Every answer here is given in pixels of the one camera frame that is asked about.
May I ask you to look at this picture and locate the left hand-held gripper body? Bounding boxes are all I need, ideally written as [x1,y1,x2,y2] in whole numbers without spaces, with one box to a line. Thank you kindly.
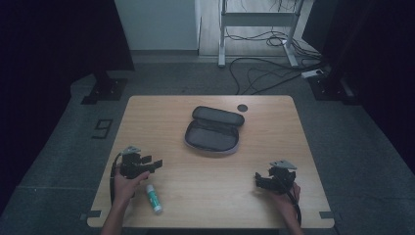
[118,145,147,180]

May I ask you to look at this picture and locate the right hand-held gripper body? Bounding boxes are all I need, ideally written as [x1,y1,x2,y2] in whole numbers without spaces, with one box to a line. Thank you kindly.
[267,159,299,194]

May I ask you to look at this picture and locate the person's left hand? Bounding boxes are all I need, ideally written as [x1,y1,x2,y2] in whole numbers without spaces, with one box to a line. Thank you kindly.
[113,169,152,206]

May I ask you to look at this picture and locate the person's right hand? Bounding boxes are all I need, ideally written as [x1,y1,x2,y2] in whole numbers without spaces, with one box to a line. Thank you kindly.
[269,181,301,212]

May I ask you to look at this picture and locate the white and green glue stick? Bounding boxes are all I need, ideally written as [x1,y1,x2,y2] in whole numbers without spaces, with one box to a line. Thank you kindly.
[145,184,163,215]

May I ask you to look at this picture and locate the open dark grey pencil case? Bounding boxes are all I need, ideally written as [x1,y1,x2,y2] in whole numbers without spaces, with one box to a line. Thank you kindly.
[183,105,246,157]

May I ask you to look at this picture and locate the black stand base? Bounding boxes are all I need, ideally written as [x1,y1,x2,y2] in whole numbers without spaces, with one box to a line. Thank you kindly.
[307,71,360,106]
[80,70,129,106]

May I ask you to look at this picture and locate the white power strip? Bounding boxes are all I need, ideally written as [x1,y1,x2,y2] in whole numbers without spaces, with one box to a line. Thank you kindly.
[300,69,325,79]

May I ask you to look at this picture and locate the dark curtain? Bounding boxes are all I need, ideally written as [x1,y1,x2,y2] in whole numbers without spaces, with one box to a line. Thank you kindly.
[301,0,415,175]
[0,0,135,214]

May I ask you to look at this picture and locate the left hand-held gripper black cable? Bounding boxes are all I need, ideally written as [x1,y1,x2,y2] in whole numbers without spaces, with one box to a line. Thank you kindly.
[109,152,123,207]

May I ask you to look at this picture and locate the hand-held gripper black cable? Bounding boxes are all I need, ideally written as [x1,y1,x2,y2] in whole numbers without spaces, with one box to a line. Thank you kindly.
[285,182,303,227]
[109,152,123,207]

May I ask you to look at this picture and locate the right hand-held gripper black cable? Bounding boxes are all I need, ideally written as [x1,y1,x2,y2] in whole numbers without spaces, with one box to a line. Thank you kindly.
[285,182,303,227]

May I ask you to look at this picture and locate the black floor cable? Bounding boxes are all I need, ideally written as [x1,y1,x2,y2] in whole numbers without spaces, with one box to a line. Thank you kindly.
[228,56,326,96]

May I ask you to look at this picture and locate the tangle of thin floor cables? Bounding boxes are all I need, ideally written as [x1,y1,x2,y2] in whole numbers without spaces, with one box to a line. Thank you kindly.
[224,26,322,60]

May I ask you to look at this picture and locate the white metal desk frame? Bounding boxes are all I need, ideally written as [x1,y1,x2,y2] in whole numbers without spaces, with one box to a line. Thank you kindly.
[217,0,306,69]

